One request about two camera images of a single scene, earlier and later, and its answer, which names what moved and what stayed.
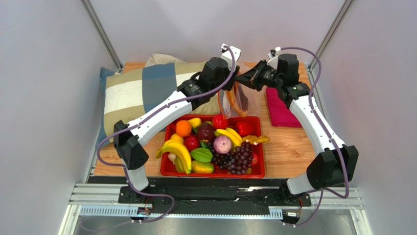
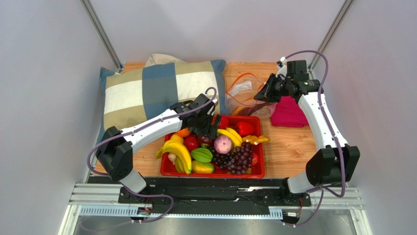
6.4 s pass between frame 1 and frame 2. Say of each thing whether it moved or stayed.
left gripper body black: moved
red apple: stayed
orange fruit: stayed
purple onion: stayed
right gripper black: moved
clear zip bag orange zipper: moved
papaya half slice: moved
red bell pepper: stayed
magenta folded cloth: stayed
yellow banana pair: stayed
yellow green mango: stayed
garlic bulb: stayed
